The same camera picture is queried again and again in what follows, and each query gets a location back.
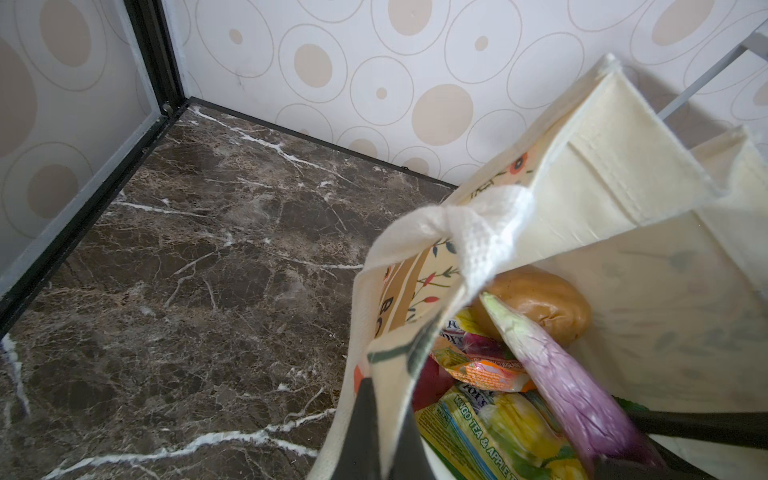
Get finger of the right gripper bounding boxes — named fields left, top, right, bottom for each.
left=628, top=410, right=767, bottom=450
left=593, top=441, right=715, bottom=480

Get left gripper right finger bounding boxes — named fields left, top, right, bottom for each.
left=388, top=413, right=435, bottom=480

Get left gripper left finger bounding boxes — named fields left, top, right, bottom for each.
left=331, top=378, right=381, bottom=480

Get green spring tea candy bag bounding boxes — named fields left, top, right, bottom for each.
left=415, top=383, right=589, bottom=479

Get light purple eggplant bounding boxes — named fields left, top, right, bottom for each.
left=479, top=292, right=666, bottom=473

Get pink dragon fruit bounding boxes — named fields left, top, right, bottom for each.
left=411, top=357, right=456, bottom=411

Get red candy bag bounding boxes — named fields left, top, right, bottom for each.
left=430, top=309, right=536, bottom=393

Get potato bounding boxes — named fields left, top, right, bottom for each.
left=485, top=266, right=592, bottom=346

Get cream canvas grocery bag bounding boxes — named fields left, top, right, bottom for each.
left=310, top=55, right=767, bottom=479

